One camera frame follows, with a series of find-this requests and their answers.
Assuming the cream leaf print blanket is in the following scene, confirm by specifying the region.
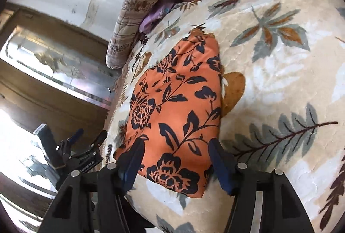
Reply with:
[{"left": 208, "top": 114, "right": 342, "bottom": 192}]
[{"left": 104, "top": 0, "right": 345, "bottom": 233}]

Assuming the purple cloth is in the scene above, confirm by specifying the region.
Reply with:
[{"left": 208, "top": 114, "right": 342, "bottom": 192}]
[{"left": 139, "top": 0, "right": 176, "bottom": 34}]

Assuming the striped beige bolster pillow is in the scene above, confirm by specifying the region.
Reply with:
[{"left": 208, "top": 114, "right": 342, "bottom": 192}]
[{"left": 106, "top": 0, "right": 182, "bottom": 69}]

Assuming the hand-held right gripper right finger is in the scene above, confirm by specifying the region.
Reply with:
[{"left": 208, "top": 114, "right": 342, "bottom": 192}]
[{"left": 208, "top": 138, "right": 315, "bottom": 233}]

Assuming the wooden door with etched glass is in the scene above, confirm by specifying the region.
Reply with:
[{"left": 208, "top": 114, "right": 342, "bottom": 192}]
[{"left": 0, "top": 4, "right": 122, "bottom": 233}]

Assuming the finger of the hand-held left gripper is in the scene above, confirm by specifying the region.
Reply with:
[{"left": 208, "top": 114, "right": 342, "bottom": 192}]
[
  {"left": 78, "top": 130, "right": 108, "bottom": 159},
  {"left": 57, "top": 129, "right": 84, "bottom": 151}
]

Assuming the orange black floral garment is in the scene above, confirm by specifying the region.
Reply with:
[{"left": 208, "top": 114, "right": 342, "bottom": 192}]
[{"left": 113, "top": 32, "right": 224, "bottom": 199}]

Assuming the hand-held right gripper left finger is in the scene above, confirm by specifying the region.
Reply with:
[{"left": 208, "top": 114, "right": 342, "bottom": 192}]
[{"left": 39, "top": 137, "right": 147, "bottom": 233}]

